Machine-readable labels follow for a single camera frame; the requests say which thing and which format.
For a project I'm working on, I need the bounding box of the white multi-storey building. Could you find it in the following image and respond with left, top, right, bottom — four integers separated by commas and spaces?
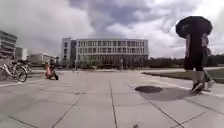
60, 36, 150, 69

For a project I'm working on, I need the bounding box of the grey stone slab plaza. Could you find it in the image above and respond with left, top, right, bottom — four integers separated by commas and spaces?
0, 68, 224, 128

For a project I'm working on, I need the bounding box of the round manhole cover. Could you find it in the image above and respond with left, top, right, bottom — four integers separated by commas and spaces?
134, 85, 163, 94

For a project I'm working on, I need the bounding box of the row of trees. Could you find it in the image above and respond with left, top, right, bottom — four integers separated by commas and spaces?
147, 54, 224, 69

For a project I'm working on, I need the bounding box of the red scooter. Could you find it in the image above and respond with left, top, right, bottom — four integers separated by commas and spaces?
44, 59, 60, 81

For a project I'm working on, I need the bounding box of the grass area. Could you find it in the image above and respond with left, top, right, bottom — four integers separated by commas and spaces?
142, 67, 224, 85

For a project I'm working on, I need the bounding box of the low pale building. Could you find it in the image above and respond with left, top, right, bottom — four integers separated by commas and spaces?
27, 52, 58, 66

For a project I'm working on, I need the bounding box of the person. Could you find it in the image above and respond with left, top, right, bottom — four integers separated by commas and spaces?
200, 33, 217, 91
175, 15, 214, 94

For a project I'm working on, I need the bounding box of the white bicycle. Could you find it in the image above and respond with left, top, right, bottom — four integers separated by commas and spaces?
0, 59, 29, 84

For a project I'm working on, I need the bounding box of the grey building with balconies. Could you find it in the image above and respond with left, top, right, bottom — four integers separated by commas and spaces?
0, 29, 18, 60

